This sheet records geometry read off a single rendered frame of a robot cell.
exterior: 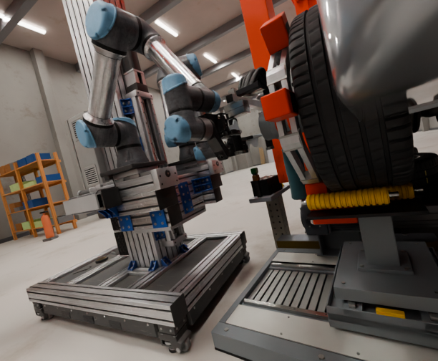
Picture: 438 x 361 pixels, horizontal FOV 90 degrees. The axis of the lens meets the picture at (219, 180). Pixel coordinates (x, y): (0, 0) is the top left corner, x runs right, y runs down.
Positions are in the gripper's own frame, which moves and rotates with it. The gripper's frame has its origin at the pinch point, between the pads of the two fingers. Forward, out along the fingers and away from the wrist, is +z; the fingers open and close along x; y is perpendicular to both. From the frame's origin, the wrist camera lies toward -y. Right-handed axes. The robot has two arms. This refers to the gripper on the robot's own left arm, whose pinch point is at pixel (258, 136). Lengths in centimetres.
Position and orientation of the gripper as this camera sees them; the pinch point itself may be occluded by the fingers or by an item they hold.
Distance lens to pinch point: 121.2
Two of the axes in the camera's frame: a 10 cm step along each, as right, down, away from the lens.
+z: 9.6, -2.3, 1.6
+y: 2.3, 9.7, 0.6
